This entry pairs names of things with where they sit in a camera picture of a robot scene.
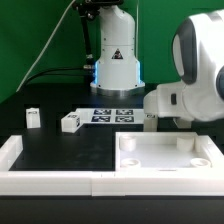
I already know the white cable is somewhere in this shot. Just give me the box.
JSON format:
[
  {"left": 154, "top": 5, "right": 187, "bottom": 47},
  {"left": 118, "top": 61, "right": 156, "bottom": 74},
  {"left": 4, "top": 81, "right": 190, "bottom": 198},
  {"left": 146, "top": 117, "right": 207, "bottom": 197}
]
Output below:
[{"left": 15, "top": 0, "right": 78, "bottom": 93}]

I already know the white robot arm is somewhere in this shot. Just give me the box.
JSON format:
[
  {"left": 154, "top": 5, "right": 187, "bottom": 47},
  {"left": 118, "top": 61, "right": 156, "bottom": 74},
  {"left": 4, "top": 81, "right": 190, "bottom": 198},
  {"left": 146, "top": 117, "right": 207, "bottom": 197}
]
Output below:
[{"left": 91, "top": 0, "right": 224, "bottom": 122}]

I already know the black camera stand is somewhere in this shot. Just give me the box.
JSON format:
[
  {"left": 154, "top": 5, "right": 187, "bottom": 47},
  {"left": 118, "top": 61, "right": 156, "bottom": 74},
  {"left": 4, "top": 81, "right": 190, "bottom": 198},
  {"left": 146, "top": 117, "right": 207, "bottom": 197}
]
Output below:
[{"left": 72, "top": 0, "right": 124, "bottom": 84}]

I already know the white U-shaped fence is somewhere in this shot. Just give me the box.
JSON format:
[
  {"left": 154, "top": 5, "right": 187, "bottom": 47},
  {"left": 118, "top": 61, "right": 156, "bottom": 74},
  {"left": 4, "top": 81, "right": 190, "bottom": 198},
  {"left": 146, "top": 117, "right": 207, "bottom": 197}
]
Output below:
[{"left": 0, "top": 135, "right": 224, "bottom": 196}]

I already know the white square tabletop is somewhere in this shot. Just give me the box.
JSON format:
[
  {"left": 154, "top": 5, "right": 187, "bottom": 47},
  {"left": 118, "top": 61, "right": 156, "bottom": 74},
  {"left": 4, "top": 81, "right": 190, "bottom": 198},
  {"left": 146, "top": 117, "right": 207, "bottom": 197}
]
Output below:
[{"left": 115, "top": 132, "right": 224, "bottom": 171}]

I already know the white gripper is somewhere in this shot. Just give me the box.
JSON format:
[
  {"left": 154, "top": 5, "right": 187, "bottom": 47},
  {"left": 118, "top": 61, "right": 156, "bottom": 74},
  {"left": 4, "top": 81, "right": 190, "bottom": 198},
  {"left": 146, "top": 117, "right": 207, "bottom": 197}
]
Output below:
[{"left": 143, "top": 82, "right": 187, "bottom": 119}]

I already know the black cable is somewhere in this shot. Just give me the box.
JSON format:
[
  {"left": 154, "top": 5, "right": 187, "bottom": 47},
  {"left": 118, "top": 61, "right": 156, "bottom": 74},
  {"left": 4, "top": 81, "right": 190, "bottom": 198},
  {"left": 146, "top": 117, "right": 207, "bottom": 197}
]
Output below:
[{"left": 23, "top": 67, "right": 87, "bottom": 86}]

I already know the white marker base plate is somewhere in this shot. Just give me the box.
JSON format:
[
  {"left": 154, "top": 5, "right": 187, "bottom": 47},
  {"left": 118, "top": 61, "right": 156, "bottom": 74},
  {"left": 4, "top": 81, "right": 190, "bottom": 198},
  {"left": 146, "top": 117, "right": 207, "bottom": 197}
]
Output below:
[{"left": 76, "top": 108, "right": 144, "bottom": 124}]

